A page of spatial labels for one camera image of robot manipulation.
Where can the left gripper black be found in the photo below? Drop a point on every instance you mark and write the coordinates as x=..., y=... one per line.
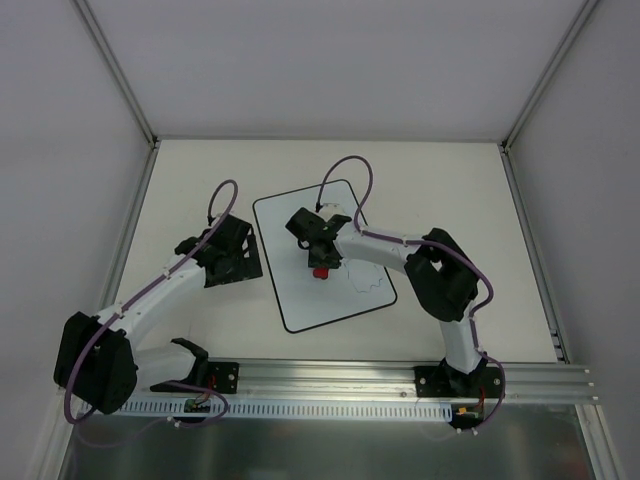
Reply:
x=239, y=265

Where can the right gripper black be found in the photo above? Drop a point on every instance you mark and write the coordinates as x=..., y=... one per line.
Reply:
x=323, y=253

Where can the red whiteboard eraser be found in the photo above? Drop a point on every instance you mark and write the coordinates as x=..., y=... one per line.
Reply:
x=321, y=273

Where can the white whiteboard black rim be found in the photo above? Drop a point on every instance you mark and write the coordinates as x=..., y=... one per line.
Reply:
x=306, y=302

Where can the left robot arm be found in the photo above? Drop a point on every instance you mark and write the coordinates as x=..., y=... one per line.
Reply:
x=100, y=360

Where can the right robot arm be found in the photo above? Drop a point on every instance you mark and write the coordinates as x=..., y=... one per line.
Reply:
x=442, y=277

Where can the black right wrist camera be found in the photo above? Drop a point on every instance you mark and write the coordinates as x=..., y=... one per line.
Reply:
x=306, y=226

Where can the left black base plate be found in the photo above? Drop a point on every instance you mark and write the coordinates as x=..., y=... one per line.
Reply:
x=222, y=376

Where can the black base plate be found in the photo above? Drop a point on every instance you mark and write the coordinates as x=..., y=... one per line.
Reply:
x=444, y=382
x=222, y=376

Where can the white slotted cable duct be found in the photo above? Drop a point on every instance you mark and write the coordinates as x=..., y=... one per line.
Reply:
x=237, y=408

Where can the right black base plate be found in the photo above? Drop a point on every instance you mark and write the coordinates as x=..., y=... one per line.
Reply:
x=444, y=382

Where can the aluminium mounting rail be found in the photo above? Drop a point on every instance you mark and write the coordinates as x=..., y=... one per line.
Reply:
x=349, y=380

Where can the left aluminium frame post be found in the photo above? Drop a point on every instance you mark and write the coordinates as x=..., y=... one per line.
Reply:
x=91, y=24

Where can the aluminium frame post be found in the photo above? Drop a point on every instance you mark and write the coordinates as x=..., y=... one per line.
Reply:
x=568, y=39
x=91, y=24

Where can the right aluminium frame post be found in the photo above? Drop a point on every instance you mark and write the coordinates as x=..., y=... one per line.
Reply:
x=568, y=39

